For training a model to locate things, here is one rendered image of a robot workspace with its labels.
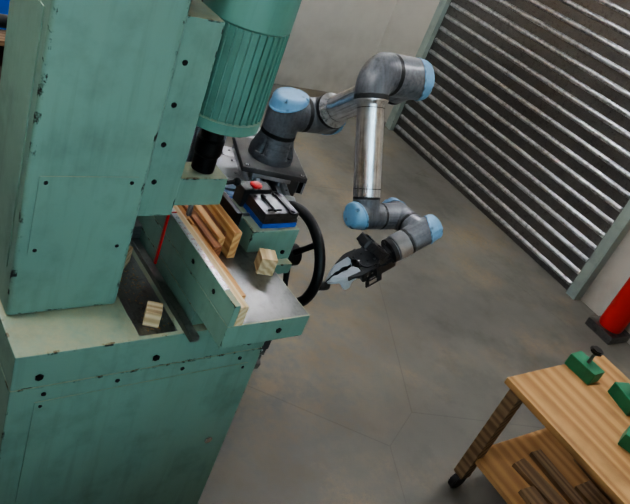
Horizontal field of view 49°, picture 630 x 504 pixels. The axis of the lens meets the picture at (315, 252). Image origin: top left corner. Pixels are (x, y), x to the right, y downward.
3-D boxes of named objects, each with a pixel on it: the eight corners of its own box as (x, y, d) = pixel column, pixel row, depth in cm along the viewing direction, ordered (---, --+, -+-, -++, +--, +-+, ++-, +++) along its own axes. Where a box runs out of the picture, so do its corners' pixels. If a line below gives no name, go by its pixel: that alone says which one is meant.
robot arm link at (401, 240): (413, 241, 183) (395, 223, 188) (399, 249, 182) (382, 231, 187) (413, 259, 189) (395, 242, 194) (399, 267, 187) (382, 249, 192)
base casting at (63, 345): (263, 349, 164) (275, 320, 159) (9, 394, 128) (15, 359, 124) (187, 238, 191) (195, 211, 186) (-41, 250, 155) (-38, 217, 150)
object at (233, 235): (233, 257, 156) (242, 232, 153) (226, 258, 155) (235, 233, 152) (193, 203, 170) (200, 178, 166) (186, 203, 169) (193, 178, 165)
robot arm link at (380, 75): (371, 43, 177) (362, 231, 182) (403, 49, 183) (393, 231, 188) (344, 49, 186) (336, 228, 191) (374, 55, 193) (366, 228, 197)
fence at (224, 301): (234, 326, 137) (241, 306, 134) (226, 327, 136) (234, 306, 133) (126, 167, 173) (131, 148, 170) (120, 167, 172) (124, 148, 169)
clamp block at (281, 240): (289, 259, 170) (301, 230, 165) (243, 263, 161) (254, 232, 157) (261, 225, 179) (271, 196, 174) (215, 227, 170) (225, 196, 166)
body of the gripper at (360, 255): (364, 290, 185) (400, 269, 188) (363, 269, 179) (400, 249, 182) (349, 272, 190) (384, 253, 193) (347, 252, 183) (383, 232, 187)
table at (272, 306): (335, 330, 157) (344, 311, 154) (220, 350, 138) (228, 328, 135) (219, 186, 194) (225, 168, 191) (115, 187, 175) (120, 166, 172)
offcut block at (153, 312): (159, 316, 147) (163, 303, 145) (157, 328, 143) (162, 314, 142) (144, 313, 146) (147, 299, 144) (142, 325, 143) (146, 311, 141)
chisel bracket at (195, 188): (218, 210, 154) (228, 178, 150) (161, 212, 146) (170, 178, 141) (204, 192, 159) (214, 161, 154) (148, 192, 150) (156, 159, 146)
